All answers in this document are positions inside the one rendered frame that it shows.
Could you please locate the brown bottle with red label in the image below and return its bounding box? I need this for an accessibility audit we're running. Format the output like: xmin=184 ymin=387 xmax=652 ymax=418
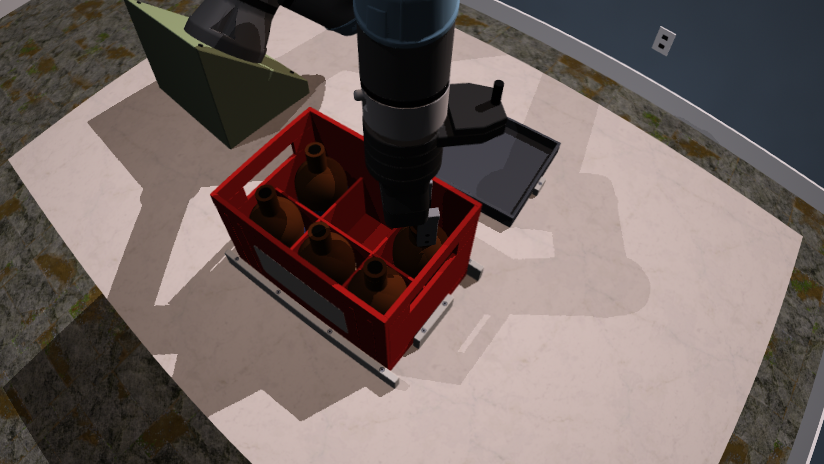
xmin=393 ymin=226 xmax=448 ymax=279

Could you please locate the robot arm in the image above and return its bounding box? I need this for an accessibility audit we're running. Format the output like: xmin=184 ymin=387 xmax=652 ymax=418
xmin=184 ymin=0 xmax=460 ymax=108

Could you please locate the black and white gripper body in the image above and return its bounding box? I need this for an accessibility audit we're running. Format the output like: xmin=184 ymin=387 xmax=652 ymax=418
xmin=354 ymin=80 xmax=507 ymax=228

